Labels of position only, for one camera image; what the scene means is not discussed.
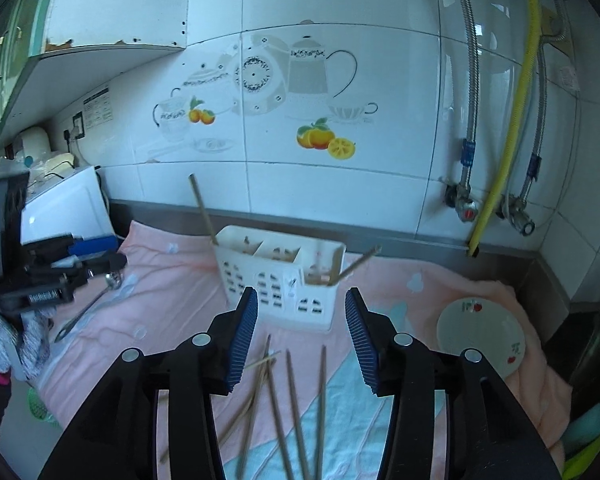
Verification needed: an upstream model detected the teaware wall decal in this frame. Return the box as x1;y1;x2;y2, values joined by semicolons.
152;35;381;161

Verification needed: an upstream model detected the pink towel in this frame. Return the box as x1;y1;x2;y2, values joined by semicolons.
30;220;573;480

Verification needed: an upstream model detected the white plate with fruit print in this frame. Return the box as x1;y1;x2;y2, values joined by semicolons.
436;297;527;378

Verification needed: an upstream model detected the metal water valve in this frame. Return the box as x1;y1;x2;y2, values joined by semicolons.
499;194;537;237

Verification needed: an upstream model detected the yellow gas hose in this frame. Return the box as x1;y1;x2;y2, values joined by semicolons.
467;0;540;259

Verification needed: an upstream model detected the white wall cabinet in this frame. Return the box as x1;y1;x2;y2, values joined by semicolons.
0;0;191;153

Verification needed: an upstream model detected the black and white wall label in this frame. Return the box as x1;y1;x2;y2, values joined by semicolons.
83;86;114;129

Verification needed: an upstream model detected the braided metal hose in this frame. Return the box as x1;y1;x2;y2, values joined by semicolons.
437;0;481;188
522;0;568;198

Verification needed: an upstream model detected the metal spoon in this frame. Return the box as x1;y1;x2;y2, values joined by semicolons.
54;270;123;345

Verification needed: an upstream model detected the white rounded appliance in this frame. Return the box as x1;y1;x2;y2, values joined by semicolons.
19;127;51;163

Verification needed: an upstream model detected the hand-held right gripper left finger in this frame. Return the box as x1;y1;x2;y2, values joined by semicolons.
39;286;259;480

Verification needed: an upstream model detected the wooden chopstick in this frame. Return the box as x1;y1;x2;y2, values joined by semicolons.
316;345;328;480
285;350;312;480
188;173;220;247
265;365;296;480
218;351;282;445
235;334;273;480
327;245;383;286

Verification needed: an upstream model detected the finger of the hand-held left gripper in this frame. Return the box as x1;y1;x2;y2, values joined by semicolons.
30;253;129;287
22;232;120;267

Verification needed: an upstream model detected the green plastic mesh item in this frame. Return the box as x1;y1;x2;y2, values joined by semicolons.
27;387;61;428

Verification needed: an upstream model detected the valve with red handle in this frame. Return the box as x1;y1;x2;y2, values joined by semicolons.
442;182;482;224

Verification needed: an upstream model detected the white plastic utensil holder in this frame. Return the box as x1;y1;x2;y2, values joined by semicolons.
214;225;347;333

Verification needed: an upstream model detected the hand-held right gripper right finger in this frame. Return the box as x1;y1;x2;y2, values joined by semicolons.
344;287;563;480

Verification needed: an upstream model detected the teal yellow-green sponge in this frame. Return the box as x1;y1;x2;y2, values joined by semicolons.
561;395;600;478

